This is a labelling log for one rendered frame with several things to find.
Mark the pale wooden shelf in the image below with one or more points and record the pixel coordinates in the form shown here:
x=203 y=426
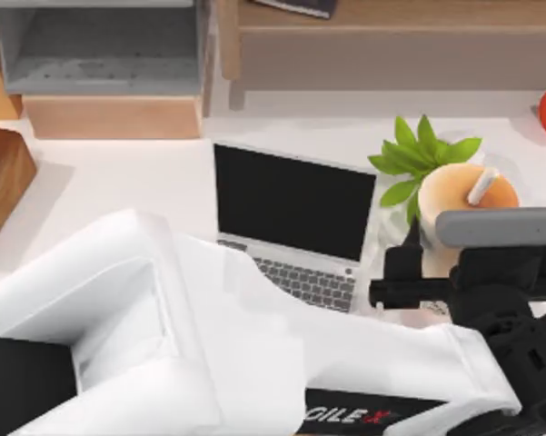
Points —
x=390 y=50

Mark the silver laptop with black screen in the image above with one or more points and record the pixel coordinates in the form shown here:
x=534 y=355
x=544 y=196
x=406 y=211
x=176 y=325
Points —
x=290 y=200

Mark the peach cup with white straw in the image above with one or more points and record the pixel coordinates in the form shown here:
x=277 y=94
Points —
x=454 y=195

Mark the dark book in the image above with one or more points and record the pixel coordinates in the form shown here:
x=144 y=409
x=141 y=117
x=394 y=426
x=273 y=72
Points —
x=300 y=5

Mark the brown wooden block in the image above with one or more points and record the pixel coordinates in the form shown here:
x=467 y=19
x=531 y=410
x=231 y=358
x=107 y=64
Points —
x=2 y=181

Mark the pale wooden drawer front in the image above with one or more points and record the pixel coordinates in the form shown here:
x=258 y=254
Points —
x=111 y=115

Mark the green plant in white pot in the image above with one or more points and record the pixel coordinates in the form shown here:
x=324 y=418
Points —
x=413 y=154

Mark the pale grey rounded box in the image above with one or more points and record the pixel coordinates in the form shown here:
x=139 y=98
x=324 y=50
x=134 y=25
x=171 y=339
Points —
x=495 y=227

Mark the grey pierced drawer inside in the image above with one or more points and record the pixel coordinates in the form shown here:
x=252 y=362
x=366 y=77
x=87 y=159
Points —
x=104 y=50

